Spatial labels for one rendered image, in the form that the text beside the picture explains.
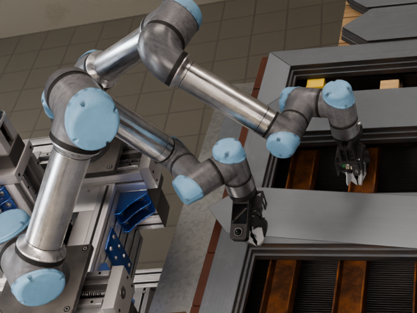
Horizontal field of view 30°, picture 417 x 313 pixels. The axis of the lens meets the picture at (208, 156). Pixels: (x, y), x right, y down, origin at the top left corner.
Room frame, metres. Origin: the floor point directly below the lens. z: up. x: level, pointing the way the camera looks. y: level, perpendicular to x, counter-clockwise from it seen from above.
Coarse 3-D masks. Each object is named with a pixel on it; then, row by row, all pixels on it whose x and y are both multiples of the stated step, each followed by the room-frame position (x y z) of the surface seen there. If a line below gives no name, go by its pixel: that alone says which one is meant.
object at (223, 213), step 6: (228, 198) 1.64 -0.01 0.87; (222, 204) 1.63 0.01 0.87; (228, 204) 1.62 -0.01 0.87; (222, 210) 1.61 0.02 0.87; (228, 210) 1.60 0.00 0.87; (216, 216) 1.59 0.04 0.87; (222, 216) 1.58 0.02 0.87; (228, 216) 1.57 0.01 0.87; (222, 222) 1.56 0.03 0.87; (228, 222) 1.55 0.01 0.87; (228, 228) 1.53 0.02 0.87
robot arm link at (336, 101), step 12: (336, 84) 1.52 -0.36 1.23; (348, 84) 1.50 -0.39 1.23; (324, 96) 1.50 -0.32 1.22; (336, 96) 1.48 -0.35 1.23; (348, 96) 1.47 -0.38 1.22; (324, 108) 1.50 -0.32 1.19; (336, 108) 1.47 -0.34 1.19; (348, 108) 1.47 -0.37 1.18; (336, 120) 1.48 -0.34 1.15; (348, 120) 1.47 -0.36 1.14
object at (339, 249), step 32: (320, 64) 2.10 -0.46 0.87; (352, 64) 2.05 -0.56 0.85; (384, 64) 2.00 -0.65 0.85; (416, 64) 1.95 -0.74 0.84; (384, 128) 1.69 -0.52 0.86; (416, 128) 1.65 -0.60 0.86; (256, 256) 1.43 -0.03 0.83; (288, 256) 1.39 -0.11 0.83; (320, 256) 1.35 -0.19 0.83; (352, 256) 1.31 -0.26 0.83; (384, 256) 1.27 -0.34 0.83; (416, 256) 1.24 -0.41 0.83
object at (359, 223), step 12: (360, 204) 1.44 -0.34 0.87; (372, 204) 1.42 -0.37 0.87; (348, 216) 1.41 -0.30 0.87; (360, 216) 1.40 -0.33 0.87; (372, 216) 1.38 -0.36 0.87; (348, 228) 1.38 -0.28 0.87; (360, 228) 1.36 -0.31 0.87; (372, 228) 1.35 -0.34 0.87; (348, 240) 1.34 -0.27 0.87; (360, 240) 1.32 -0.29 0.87
